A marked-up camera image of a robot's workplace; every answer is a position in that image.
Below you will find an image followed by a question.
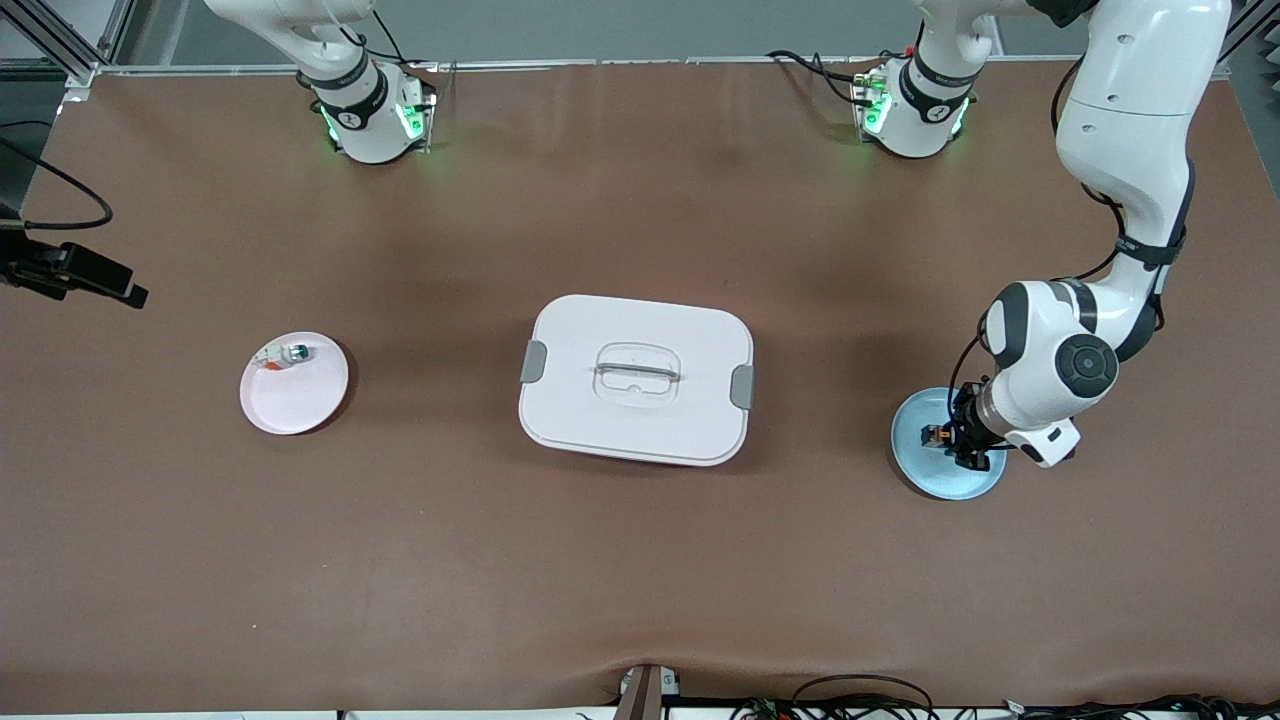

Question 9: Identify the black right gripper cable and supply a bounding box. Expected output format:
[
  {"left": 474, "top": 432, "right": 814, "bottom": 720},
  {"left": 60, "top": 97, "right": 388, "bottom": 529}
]
[{"left": 0, "top": 120, "right": 114, "bottom": 231}]

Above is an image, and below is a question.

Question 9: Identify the aluminium frame profile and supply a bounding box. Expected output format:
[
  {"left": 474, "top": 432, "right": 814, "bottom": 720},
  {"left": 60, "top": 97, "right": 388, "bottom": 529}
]
[
  {"left": 0, "top": 0, "right": 136, "bottom": 101},
  {"left": 1215, "top": 0, "right": 1280, "bottom": 81}
]

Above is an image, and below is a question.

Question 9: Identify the pink round plate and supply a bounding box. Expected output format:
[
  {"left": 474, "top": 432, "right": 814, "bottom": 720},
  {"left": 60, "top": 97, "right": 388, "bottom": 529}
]
[{"left": 240, "top": 332, "right": 350, "bottom": 436}]

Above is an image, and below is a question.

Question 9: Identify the brown camera stand bracket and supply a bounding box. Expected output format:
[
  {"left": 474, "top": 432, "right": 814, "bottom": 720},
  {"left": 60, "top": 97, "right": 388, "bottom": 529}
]
[{"left": 612, "top": 663, "right": 683, "bottom": 720}]

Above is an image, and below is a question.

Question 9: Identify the brown table cover mat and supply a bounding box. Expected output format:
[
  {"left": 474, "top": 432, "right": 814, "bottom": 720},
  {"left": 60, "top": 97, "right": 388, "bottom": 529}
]
[{"left": 0, "top": 58, "right": 1280, "bottom": 716}]

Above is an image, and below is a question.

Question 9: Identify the black cable bundle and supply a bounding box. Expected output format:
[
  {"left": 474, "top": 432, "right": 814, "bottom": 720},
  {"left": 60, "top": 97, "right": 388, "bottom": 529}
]
[{"left": 730, "top": 673, "right": 1280, "bottom": 720}]

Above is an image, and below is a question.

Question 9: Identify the light blue round plate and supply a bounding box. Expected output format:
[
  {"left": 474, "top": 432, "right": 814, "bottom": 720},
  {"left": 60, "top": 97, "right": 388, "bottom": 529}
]
[{"left": 891, "top": 388, "right": 1008, "bottom": 501}]

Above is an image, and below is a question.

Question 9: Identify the black arm base cable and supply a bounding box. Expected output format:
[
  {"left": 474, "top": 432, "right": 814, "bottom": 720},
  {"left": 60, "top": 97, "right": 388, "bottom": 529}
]
[{"left": 765, "top": 48, "right": 881, "bottom": 106}]

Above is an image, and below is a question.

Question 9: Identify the white lidded box with handle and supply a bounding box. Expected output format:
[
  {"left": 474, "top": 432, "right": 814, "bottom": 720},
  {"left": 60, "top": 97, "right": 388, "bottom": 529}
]
[{"left": 518, "top": 294, "right": 755, "bottom": 468}]

